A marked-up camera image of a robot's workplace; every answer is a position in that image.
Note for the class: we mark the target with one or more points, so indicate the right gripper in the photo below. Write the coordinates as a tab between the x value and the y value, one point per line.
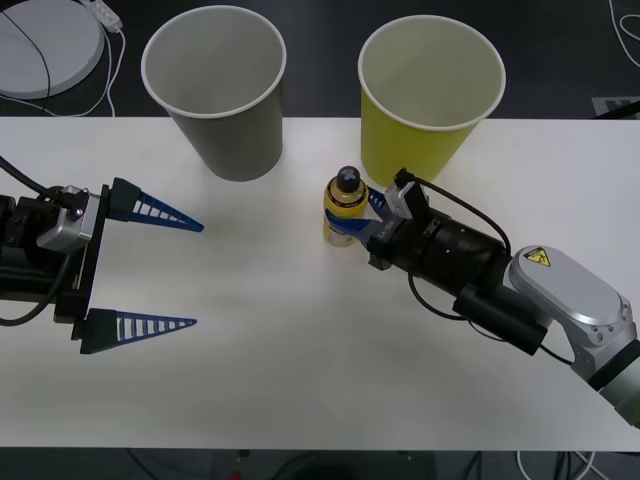
400	247

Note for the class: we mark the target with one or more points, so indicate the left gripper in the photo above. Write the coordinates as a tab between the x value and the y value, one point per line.
75	280

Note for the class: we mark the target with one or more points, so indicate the yellow bottle with black cap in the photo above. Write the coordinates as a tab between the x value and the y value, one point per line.
342	200

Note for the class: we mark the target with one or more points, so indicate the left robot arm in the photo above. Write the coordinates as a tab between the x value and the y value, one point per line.
65	227

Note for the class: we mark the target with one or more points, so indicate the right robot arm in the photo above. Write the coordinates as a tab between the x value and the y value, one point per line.
565	295

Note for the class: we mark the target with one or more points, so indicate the yellow-green plastic bin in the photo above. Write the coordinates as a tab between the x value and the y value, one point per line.
400	140

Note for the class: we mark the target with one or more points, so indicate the grey plastic bin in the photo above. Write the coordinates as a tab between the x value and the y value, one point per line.
235	145

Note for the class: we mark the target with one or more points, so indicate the white round floor base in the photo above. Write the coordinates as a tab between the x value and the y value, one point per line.
75	45

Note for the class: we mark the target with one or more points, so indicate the white power strip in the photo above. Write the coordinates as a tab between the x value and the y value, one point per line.
107	16

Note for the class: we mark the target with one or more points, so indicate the grey floor outlet plate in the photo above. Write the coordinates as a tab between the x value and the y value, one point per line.
615	107

